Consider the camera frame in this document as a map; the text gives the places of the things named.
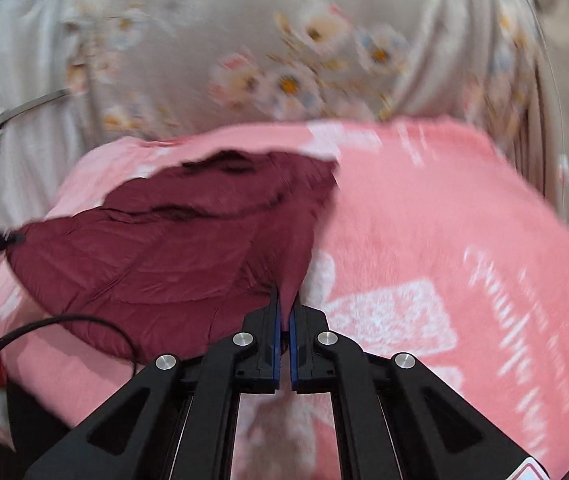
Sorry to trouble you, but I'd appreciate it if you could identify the pink plush blanket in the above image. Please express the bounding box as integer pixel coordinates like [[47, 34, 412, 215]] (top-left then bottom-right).
[[0, 116, 569, 480]]

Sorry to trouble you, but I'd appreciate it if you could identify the maroon puffer jacket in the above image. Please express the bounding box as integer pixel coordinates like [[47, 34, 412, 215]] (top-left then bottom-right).
[[7, 151, 337, 361]]

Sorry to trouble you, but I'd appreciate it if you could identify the grey floral blanket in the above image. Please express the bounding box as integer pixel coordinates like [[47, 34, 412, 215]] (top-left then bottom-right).
[[64, 0, 562, 203]]

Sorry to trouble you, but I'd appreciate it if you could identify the black cable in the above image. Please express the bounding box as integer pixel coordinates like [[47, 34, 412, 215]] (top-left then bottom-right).
[[0, 314, 138, 386]]

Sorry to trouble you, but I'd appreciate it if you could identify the silver satin curtain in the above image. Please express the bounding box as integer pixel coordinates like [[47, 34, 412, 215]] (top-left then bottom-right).
[[0, 0, 87, 228]]

